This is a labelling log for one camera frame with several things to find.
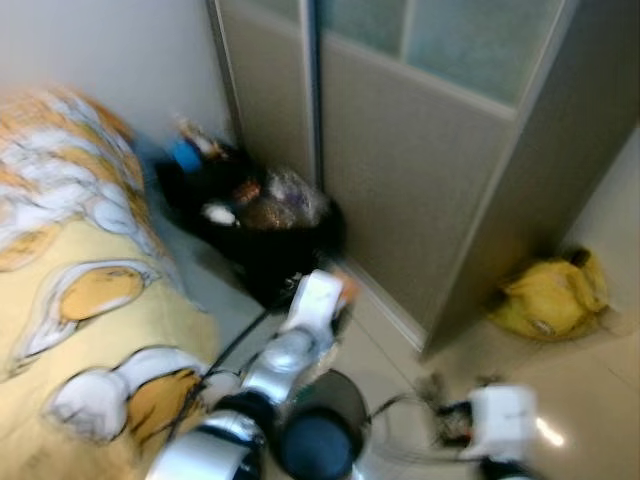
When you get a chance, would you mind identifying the small orange object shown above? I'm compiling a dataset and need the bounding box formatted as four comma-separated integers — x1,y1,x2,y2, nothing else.
335,272,360,304

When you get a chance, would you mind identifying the black mesh waste bin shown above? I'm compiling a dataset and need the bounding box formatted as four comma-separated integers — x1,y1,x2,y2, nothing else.
274,368,372,480

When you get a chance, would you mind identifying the black bag with clutter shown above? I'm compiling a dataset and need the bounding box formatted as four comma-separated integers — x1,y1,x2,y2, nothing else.
153,113,348,306

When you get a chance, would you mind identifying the yellow plastic bag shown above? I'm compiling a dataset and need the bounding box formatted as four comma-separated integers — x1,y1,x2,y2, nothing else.
487,248,611,344

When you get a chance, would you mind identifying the grey door with frosted glass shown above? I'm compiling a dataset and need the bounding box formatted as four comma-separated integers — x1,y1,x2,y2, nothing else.
312,0,640,358

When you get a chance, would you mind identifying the grey door panel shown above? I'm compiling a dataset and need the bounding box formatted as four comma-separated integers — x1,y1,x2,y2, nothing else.
208,0,323,191

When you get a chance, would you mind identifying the yellow egg print blanket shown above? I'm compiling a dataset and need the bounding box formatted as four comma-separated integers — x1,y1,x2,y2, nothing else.
0,85,223,480

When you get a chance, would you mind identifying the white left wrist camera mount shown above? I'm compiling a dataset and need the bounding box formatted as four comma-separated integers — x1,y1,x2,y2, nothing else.
283,268,347,343

